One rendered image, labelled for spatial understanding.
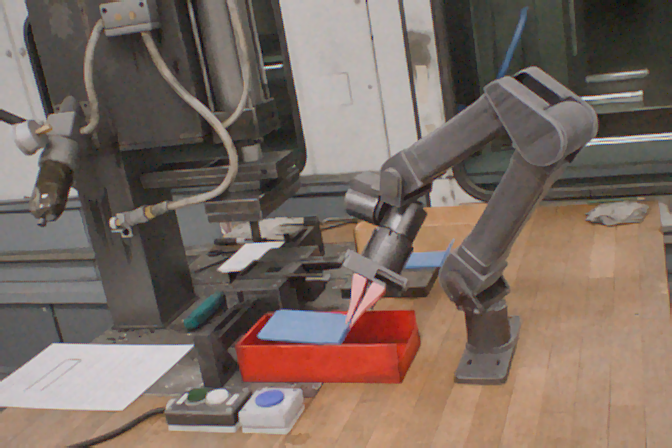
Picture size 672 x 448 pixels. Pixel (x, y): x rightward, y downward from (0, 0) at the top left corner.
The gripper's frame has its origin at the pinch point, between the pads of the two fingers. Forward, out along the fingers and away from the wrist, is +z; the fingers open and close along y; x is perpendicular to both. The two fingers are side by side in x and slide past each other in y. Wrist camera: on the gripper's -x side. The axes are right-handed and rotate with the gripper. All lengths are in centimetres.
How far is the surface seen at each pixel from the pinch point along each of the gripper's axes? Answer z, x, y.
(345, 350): 4.0, 3.8, -1.6
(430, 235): -22.7, -36.7, -3.3
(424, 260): -17.3, -32.1, -4.6
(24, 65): -23, -91, 120
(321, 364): 7.4, 1.6, 0.7
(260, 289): 1.9, -14.0, 16.7
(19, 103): -13, -98, 119
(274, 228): -12, -66, 31
